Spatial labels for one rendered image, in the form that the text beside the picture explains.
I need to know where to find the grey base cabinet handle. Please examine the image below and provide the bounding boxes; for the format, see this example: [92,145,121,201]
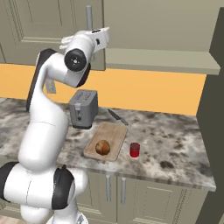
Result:
[120,176,127,206]
[105,173,113,203]

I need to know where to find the brown round bread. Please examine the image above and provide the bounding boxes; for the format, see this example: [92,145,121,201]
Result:
[94,139,112,157]

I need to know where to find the wooden cutting board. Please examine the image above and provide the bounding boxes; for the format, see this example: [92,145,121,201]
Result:
[82,121,130,163]

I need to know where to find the red jam jar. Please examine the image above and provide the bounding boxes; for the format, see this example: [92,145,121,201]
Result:
[129,142,141,159]

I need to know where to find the dark olive tall cabinet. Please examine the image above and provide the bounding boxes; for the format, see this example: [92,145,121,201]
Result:
[194,7,224,224]

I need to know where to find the pale grey flat block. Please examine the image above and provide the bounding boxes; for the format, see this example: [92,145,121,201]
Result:
[44,78,57,95]

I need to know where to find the black kitchen knife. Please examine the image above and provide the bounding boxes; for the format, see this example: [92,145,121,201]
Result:
[107,108,130,127]

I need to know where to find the grey wall cabinet door handle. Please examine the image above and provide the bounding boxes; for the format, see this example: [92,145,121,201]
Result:
[85,4,94,32]

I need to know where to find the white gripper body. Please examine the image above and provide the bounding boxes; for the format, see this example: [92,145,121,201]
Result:
[100,26,111,45]

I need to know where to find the olive wall cabinet door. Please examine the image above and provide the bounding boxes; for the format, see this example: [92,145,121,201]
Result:
[0,0,107,72]

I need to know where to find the olive open wall cabinet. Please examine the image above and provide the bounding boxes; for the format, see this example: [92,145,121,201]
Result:
[103,0,221,76]

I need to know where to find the olive base cabinet door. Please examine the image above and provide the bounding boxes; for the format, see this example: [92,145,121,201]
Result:
[116,175,210,224]
[0,199,23,219]
[76,170,118,224]

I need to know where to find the grey toaster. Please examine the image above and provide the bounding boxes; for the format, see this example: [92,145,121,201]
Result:
[68,88,100,130]

